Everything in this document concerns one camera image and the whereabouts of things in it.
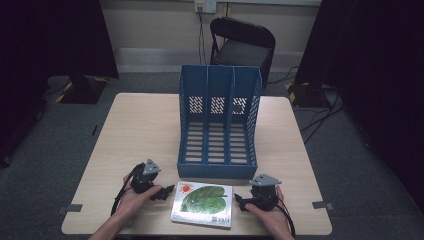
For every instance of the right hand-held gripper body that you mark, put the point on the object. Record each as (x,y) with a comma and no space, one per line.
(264,195)

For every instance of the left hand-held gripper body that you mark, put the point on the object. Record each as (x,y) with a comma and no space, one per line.
(142,181)

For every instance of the green leaf picture book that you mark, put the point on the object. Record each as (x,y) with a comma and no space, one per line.
(203,200)

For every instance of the blue plastic file rack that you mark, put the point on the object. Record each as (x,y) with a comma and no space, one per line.
(216,171)

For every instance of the person's left hand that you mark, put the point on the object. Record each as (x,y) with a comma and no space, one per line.
(133,201)

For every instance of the person's right hand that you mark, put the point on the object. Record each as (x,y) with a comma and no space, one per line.
(273,218)

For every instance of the grey tape piece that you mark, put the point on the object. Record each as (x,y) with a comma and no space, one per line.
(71,208)
(322,205)

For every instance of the black yellow-striped stand base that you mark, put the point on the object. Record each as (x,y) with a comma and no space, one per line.
(83,91)
(305,95)

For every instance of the black folding chair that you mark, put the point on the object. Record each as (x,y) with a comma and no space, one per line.
(245,51)

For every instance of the dark curtain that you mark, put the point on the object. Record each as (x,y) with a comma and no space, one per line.
(50,36)
(376,50)

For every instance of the white wall socket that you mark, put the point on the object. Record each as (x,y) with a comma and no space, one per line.
(205,6)

